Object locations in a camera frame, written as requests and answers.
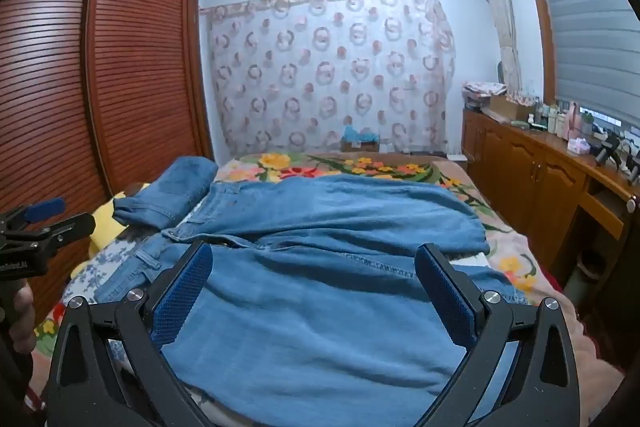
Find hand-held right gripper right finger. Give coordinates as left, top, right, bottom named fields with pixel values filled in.
left=416, top=243, right=583, bottom=427

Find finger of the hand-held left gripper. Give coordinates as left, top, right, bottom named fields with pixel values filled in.
left=0, top=198, right=67, bottom=235
left=0, top=213, right=96, bottom=259

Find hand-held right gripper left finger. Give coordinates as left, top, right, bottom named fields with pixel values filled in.
left=47, top=241, right=215, bottom=427

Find light blue denim pants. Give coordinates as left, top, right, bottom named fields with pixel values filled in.
left=92, top=174, right=531, bottom=427

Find person's left forearm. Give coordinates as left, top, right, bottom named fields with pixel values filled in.
left=0, top=324, right=35, bottom=427

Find person's left hand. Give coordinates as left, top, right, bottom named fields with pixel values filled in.
left=9, top=284, right=37, bottom=354

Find yellow plush toy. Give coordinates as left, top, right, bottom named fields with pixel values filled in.
left=70, top=184, right=147, bottom=279

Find white blue floral sheet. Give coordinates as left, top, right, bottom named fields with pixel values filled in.
left=60, top=234, right=491, bottom=358

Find folded blue denim jeans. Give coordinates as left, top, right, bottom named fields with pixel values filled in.
left=112, top=156, right=219, bottom=230

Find long wooden cabinet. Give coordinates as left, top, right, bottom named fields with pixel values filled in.
left=461, top=107, right=640, bottom=290

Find dark waste bin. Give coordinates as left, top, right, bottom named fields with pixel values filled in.
left=577, top=252, right=609, bottom=289

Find brown louvered wooden wardrobe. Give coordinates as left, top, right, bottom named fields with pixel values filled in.
left=0, top=0, right=217, bottom=333

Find cardboard box with blue cloth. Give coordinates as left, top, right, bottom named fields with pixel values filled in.
left=341, top=126, right=381, bottom=154

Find row of toiletry bottles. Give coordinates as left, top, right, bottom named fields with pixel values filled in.
left=534, top=101, right=569, bottom=138

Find stack of papers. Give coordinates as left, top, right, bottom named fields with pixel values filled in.
left=462, top=81, right=508, bottom=112

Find black grey handheld device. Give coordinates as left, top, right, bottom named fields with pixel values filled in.
left=620, top=141, right=640, bottom=184
left=594, top=132, right=622, bottom=168

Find pink bottle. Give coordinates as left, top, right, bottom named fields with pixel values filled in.
left=567, top=102, right=582, bottom=140

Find beige window curtain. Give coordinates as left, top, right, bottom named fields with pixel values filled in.
left=470, top=0, right=523, bottom=94

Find grey window blind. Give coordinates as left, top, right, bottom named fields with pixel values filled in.
left=524, top=0, right=640, bottom=130

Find ring-patterned sheer curtain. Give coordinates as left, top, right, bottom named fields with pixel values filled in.
left=200, top=0, right=457, bottom=158

